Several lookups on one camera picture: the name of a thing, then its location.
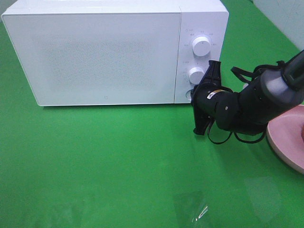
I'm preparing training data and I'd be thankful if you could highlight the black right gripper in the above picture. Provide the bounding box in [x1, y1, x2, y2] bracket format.
[192, 60, 233, 135]

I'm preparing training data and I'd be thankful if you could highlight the round door release button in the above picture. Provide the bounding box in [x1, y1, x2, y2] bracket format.
[186, 89, 193, 101]

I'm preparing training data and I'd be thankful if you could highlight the pink round plate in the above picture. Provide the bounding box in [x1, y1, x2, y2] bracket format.
[266, 104, 304, 174]

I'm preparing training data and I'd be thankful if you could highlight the burger with lettuce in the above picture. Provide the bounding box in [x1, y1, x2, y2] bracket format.
[301, 126, 304, 142]

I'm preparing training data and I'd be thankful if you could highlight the white microwave door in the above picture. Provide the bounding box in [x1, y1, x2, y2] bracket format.
[3, 13, 181, 106]

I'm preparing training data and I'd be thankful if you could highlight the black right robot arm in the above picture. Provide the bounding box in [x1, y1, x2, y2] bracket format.
[191, 52, 304, 135]

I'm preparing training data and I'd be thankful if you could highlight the lower white microwave knob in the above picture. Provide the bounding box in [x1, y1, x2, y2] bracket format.
[188, 66, 205, 85]

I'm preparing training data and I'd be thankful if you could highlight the white microwave knob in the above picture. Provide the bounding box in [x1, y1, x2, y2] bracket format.
[188, 66, 205, 85]
[192, 35, 211, 57]

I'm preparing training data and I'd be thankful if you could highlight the upper white microwave knob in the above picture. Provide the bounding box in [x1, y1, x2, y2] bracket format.
[192, 35, 211, 57]

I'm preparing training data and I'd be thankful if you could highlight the white microwave oven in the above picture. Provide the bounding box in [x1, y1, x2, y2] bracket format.
[1, 0, 229, 104]

